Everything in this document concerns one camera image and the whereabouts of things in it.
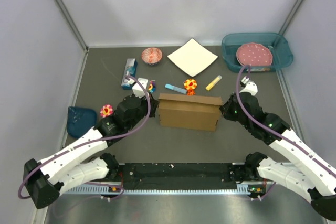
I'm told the brown cardboard box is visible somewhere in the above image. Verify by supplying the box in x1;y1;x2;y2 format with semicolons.
158;93;223;132

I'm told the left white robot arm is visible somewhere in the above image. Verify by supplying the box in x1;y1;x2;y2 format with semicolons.
20;94;159;209

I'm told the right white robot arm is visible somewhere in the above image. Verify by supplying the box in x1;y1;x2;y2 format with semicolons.
220;92;335;221

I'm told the blue toothpaste box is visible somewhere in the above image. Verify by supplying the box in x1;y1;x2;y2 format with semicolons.
121;58;138;90

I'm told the red glitter ornament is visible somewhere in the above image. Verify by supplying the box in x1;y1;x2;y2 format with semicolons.
187;89;196;95

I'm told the orange flower plush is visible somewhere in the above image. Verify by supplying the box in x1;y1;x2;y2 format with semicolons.
183;79;197;90

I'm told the blue marker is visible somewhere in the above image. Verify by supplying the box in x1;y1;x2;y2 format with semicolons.
165;83;187;94

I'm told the pink polka dot plate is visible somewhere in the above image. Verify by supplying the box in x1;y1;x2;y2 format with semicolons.
236;42;273;67

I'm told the white square plate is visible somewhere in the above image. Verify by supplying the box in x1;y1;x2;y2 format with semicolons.
167;38;218;77

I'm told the teal plastic bin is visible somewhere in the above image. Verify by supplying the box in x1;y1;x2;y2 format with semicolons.
222;33;293;72

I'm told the rainbow flower plush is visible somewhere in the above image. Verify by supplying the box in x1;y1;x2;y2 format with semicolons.
148;80;156;93

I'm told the red patterned bowl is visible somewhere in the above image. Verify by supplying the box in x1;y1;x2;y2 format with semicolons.
141;47;163;66

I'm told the pink flower plush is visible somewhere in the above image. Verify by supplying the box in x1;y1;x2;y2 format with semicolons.
100;104;113;118

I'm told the dark blue leaf dish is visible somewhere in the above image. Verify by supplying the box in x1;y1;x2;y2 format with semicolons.
67;106;97;139

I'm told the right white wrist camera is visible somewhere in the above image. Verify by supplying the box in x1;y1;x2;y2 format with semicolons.
239;76;258;96

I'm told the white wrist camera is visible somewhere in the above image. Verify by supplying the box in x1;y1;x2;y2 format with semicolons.
128;78;148;98
239;76;258;96

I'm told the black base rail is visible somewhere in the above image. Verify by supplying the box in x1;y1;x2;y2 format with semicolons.
100;163;249;190

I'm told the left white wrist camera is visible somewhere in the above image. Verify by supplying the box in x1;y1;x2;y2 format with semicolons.
128;78;148;98

